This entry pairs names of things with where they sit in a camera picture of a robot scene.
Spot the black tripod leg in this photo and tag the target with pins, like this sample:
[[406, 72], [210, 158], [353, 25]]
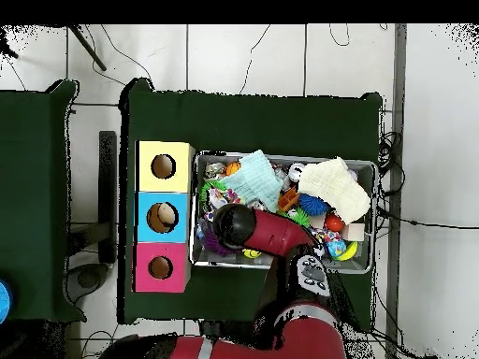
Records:
[[88, 48]]

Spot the globe print ball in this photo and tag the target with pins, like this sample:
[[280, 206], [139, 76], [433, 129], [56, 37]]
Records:
[[336, 247]]

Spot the mint green knitted cloth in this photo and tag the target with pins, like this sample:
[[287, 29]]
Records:
[[254, 181]]

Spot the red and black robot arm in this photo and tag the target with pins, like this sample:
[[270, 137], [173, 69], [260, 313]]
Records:
[[273, 233]]

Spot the dark green table cloth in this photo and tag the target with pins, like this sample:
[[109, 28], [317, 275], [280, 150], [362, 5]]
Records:
[[262, 119]]

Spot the wooden box with three holes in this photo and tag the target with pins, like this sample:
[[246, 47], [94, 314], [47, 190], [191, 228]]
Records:
[[164, 183]]

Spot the clear plastic packet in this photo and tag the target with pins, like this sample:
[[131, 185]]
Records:
[[199, 232]]

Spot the small green puffer toy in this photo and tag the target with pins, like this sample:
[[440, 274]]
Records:
[[209, 185]]

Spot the dark green side cloth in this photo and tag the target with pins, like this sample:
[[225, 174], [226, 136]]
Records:
[[33, 187]]

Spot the large green puffer toy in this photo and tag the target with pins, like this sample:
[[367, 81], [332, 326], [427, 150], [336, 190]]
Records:
[[302, 218]]

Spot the cream knitted cloth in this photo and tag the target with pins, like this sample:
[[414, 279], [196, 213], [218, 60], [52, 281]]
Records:
[[336, 190]]

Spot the small orange basketball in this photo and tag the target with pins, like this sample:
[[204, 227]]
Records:
[[233, 169]]

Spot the black upright panel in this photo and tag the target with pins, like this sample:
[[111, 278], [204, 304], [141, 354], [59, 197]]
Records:
[[107, 175]]

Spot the orange plastic toy crate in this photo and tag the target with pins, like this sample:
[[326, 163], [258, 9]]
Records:
[[288, 200]]

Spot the blue round object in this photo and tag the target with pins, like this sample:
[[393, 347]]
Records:
[[3, 301]]

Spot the grey stand foot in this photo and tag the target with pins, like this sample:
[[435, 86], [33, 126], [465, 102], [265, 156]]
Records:
[[88, 280]]

